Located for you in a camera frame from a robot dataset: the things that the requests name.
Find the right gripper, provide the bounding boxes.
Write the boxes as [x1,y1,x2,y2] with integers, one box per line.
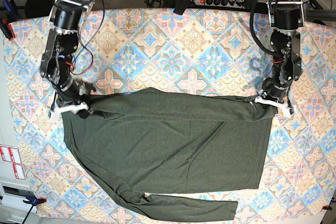
[55,76,97,119]

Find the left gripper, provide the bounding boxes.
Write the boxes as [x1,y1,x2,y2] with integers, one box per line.
[262,77,289,102]

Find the dark green long-sleeve shirt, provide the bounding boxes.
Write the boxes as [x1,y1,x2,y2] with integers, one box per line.
[62,88,278,222]

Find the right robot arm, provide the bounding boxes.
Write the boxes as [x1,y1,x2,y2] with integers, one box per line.
[39,0,95,118]

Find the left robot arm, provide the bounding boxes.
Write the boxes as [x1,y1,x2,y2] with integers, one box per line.
[249,0,305,103]

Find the patterned tile tablecloth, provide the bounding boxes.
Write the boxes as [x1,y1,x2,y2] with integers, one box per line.
[1,9,335,223]

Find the white red labelled stickers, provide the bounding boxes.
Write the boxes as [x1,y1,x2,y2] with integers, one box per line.
[1,145,25,180]

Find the red black clamp top left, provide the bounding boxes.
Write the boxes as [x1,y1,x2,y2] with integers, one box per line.
[1,0,15,41]

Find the blue clamp bottom left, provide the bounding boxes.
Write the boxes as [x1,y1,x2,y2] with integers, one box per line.
[22,196,47,224]

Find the black remote control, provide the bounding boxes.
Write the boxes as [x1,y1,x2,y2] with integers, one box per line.
[173,0,193,15]

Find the red clamp bottom right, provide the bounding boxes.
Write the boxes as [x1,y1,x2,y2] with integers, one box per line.
[322,205,332,210]

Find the black power strip red switch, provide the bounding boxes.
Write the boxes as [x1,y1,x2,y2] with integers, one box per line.
[194,0,243,8]

